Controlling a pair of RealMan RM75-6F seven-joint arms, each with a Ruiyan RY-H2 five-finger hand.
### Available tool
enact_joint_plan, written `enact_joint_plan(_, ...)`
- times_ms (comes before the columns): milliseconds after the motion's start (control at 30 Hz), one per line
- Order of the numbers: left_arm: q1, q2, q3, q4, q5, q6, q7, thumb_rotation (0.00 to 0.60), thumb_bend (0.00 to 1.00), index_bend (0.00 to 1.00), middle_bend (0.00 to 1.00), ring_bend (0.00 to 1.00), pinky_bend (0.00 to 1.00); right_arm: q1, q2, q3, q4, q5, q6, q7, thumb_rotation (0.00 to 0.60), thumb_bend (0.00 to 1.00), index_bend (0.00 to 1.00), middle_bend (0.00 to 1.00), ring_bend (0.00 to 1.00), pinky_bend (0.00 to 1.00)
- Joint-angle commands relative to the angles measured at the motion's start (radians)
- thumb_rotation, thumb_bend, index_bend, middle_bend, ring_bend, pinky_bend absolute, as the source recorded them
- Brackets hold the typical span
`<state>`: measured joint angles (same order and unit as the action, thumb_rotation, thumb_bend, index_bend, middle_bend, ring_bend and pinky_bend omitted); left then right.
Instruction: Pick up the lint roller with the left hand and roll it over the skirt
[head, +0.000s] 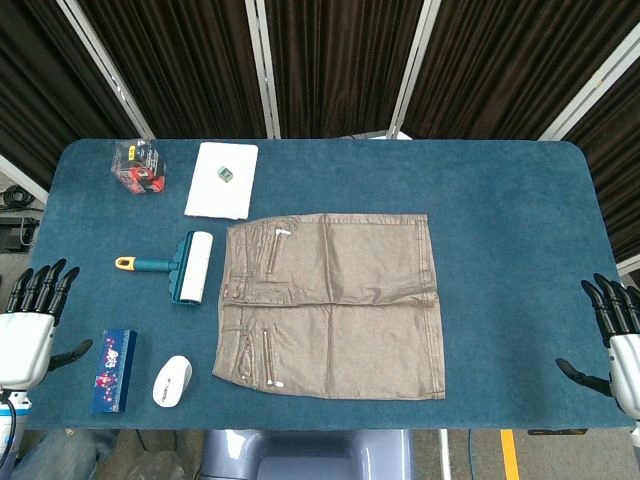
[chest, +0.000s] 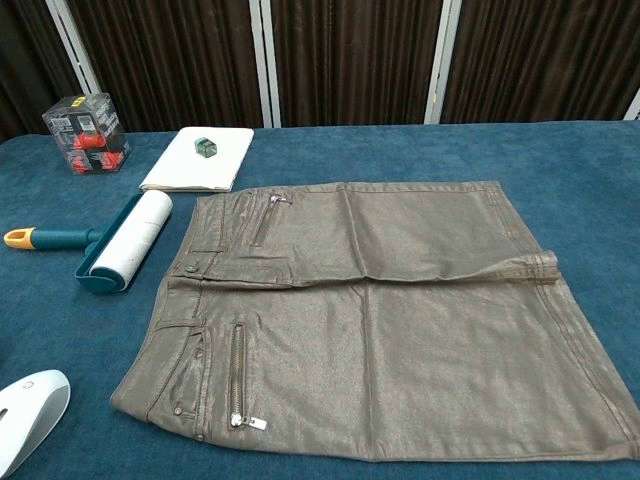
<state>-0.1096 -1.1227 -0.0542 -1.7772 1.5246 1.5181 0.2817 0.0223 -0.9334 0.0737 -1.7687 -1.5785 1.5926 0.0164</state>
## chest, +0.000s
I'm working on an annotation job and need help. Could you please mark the teal handled lint roller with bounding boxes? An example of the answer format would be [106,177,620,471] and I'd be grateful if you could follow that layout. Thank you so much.
[3,191,175,296]

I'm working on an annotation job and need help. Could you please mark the white rounded robot base shell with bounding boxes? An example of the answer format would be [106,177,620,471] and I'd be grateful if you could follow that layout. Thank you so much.
[0,369,72,480]

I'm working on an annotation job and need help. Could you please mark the brown metallic folded shorts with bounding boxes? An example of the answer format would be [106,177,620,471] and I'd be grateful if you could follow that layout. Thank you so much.
[110,180,640,463]

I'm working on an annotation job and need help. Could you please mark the white folded cloth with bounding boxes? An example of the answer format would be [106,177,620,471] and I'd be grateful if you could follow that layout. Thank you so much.
[138,126,255,194]

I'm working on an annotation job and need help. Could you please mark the brown folding screen with white frames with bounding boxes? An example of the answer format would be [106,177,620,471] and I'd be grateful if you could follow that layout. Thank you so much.
[0,0,640,144]

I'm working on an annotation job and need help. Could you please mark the clear box with red items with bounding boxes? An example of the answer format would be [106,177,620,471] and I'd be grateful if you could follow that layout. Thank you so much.
[42,92,131,177]

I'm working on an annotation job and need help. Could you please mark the dark blue velvet table cover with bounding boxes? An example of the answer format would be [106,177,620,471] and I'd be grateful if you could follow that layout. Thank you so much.
[0,118,640,480]

